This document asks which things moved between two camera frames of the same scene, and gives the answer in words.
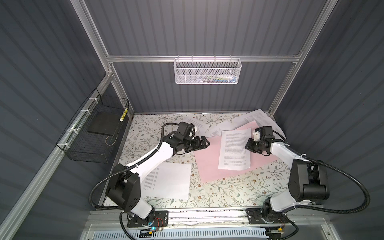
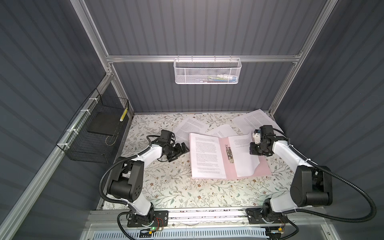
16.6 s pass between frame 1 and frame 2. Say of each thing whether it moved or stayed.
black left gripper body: moved
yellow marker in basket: stayed
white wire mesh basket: stayed
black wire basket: stayed
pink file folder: moved
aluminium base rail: stayed
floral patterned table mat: stayed
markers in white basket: stayed
